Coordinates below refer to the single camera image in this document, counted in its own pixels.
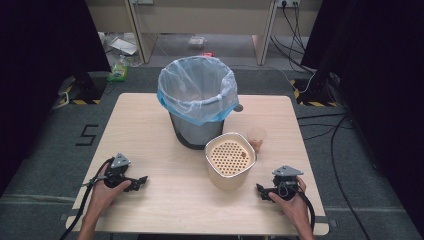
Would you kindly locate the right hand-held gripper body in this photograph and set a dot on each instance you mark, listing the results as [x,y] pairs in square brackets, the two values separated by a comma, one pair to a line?
[286,181]

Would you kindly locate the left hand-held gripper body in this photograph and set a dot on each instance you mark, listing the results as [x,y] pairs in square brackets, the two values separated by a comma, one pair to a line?
[116,171]

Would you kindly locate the person's left hand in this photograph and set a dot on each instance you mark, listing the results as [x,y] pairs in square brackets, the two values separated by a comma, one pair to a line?
[106,193]

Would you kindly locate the person's right hand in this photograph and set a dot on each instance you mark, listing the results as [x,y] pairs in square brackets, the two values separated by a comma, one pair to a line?
[293,208]

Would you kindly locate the cream container with perforated insert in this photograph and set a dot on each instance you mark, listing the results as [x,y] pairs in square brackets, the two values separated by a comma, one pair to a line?
[230,173]

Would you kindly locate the small brown scrap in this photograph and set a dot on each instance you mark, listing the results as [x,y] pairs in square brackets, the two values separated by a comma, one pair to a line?
[243,154]

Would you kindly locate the clear plastic cup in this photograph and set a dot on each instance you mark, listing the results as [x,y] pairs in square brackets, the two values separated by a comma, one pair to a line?
[257,137]

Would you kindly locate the grey trash bin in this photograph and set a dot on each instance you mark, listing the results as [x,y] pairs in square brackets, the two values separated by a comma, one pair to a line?
[196,133]

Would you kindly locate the dark round knob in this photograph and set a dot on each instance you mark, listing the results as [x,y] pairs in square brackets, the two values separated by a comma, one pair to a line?
[238,108]

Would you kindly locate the black stand base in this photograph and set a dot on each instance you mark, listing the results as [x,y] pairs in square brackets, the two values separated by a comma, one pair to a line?
[85,88]
[316,90]

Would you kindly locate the green packet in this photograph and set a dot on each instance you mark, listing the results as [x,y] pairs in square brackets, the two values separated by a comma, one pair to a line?
[117,72]

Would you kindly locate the blue plastic bin bag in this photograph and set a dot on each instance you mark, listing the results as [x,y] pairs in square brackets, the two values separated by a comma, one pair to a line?
[196,90]

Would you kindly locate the clear plastic bag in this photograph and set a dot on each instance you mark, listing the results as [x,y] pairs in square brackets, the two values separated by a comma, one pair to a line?
[121,46]

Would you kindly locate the small red item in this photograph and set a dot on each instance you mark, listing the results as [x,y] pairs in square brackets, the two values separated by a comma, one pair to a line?
[206,54]

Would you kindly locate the small clear box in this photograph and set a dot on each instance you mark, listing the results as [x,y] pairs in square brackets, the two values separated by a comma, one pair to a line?
[196,42]

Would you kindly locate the wooden desk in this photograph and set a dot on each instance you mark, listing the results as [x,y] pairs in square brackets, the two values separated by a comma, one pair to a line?
[206,20]

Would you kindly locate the white power strip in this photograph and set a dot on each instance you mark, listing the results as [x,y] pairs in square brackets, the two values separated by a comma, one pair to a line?
[287,3]

